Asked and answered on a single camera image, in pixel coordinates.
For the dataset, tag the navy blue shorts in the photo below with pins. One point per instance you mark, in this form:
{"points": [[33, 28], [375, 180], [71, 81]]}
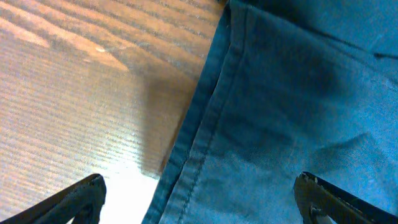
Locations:
{"points": [[287, 87]]}

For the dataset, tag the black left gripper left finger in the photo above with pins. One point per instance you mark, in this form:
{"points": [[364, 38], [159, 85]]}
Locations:
{"points": [[80, 203]]}

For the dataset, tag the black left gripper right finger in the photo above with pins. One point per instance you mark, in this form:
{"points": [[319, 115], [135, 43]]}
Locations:
{"points": [[320, 202]]}

